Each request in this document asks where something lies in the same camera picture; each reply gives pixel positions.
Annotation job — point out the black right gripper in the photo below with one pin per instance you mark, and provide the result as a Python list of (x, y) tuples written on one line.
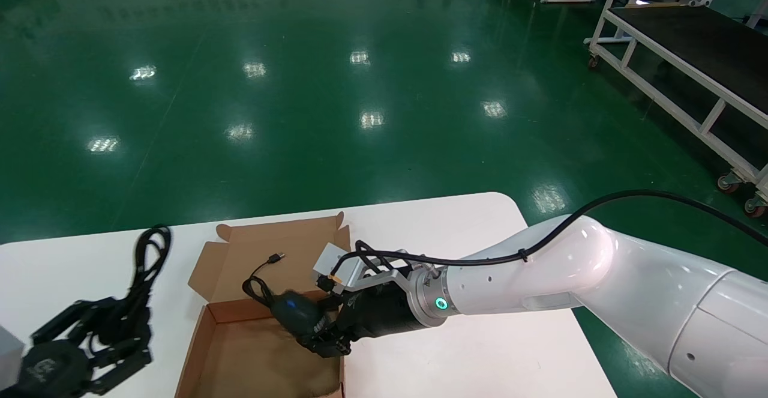
[(384, 313)]

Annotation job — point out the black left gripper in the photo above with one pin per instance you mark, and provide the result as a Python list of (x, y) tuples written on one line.
[(51, 371)]

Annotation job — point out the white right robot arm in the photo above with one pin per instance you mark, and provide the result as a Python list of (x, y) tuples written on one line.
[(576, 266)]

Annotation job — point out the brown cardboard storage box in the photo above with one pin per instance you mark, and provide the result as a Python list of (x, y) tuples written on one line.
[(264, 350)]

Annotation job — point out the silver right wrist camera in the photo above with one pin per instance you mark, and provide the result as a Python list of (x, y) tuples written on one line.
[(336, 261)]

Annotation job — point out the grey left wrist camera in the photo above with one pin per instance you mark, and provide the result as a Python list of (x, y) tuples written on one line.
[(9, 353)]

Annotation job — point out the white frame cart black top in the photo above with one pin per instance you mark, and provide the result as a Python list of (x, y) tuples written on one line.
[(696, 50)]

